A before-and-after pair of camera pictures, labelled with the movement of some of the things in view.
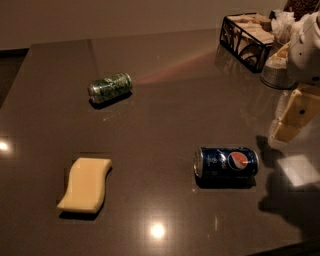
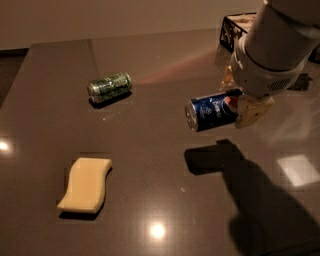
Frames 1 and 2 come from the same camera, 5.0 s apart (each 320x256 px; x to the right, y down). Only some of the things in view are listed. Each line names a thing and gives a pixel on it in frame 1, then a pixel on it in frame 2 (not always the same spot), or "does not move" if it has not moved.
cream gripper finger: [279, 114] to [228, 81]
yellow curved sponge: [87, 185] does not move
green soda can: [110, 88] does not move
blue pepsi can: [225, 164] to [211, 111]
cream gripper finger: [302, 108] to [250, 110]
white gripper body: [306, 56] to [258, 79]
